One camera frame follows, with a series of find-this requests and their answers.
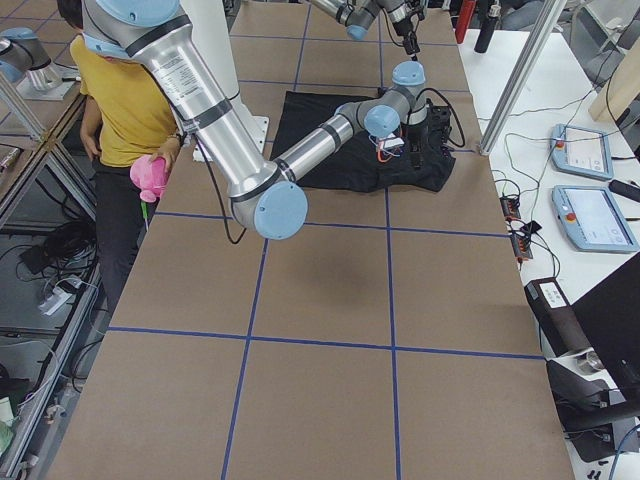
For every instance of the black monitor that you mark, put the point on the black monitor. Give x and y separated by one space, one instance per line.
609 316

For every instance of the black power adapter box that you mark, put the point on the black power adapter box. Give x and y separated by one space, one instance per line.
559 330

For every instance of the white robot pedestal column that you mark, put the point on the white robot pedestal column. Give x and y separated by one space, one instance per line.
211 38

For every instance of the near teach pendant tablet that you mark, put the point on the near teach pendant tablet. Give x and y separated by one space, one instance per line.
592 220

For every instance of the red bottle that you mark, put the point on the red bottle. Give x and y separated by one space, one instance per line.
465 15

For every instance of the far teach pendant tablet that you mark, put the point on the far teach pendant tablet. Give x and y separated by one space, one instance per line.
581 151

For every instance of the aluminium frame post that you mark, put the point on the aluminium frame post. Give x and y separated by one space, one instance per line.
533 47

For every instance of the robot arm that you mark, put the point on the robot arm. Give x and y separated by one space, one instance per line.
358 16
398 137

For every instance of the brown table cover mat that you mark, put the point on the brown table cover mat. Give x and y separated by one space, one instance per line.
388 339

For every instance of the pink plush toy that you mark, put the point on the pink plush toy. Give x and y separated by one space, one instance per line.
149 177

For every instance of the person in yellow shirt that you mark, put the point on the person in yellow shirt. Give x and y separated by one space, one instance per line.
126 116

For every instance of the teach pendant tablet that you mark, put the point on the teach pendant tablet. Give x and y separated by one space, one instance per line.
592 220
581 151

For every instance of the black water bottle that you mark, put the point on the black water bottle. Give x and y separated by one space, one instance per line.
489 20

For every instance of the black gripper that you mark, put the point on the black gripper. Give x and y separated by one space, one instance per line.
416 134
403 29

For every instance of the black printed t-shirt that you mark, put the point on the black printed t-shirt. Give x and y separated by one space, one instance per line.
355 166

